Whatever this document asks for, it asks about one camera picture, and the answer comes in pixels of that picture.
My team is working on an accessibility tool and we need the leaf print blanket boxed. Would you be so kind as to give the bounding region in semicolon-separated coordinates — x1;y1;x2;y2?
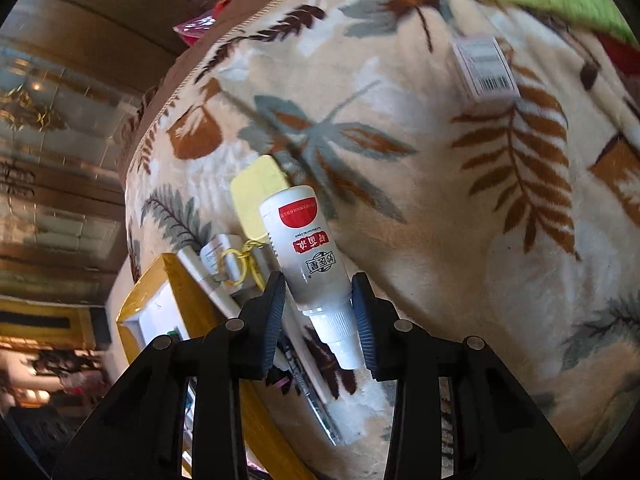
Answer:
122;0;640;480

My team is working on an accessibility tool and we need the pink plastic bag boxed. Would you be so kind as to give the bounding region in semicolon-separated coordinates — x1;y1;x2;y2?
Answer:
172;7;221;47

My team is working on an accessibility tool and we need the golden door frame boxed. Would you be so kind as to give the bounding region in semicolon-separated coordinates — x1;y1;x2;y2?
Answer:
0;296;111;348

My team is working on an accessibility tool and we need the red cloth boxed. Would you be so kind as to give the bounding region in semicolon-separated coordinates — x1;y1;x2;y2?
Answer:
597;35;640;78

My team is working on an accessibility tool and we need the white pen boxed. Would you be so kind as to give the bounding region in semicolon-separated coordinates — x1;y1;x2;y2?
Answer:
176;251;241;313

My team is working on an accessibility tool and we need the yellow-edged cardboard box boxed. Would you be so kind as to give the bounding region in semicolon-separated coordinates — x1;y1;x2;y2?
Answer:
115;254;306;480

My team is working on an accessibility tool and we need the white charger plug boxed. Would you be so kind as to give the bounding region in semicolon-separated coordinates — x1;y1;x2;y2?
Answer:
199;232;253;295

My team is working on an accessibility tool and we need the wooden cabinet with glass doors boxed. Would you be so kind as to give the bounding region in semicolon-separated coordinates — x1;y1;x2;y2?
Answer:
0;0;321;311

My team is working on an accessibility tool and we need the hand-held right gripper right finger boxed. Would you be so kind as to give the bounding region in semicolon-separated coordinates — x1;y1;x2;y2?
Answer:
351;272;581;480

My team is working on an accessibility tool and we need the clear barrel gel pen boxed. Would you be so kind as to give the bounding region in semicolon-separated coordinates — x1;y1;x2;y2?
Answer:
282;335;343;447

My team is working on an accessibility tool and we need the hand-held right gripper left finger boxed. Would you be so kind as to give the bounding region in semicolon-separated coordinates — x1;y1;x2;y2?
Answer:
52;271;287;480

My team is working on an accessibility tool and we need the grey barcode box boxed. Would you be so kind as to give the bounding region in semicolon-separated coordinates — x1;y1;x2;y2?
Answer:
451;34;521;107

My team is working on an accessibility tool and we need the white spray bottle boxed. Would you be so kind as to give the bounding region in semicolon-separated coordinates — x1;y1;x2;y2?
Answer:
258;185;366;370

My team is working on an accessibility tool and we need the yellow cartoon keychain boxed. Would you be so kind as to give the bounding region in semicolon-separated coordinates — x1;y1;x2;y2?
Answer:
217;155;290;291

